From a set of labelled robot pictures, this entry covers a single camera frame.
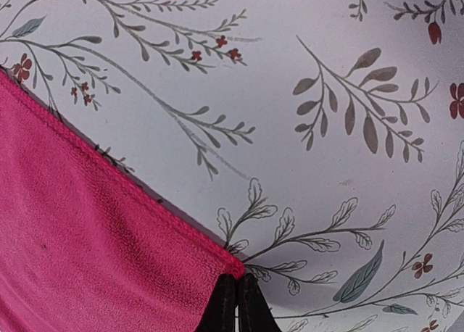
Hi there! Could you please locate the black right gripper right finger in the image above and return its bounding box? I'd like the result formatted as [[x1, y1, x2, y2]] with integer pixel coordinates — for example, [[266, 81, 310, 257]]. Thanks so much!
[[238, 273, 281, 332]]

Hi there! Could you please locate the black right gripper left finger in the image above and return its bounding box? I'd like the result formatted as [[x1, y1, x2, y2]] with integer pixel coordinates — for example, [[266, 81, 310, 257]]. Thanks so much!
[[195, 274, 236, 332]]

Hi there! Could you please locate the pink towel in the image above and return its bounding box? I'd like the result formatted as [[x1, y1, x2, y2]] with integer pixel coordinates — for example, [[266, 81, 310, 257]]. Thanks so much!
[[1, 74, 244, 331]]

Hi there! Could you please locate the floral patterned table mat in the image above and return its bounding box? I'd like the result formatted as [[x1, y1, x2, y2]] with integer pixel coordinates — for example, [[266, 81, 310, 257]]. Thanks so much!
[[1, 0, 463, 331]]

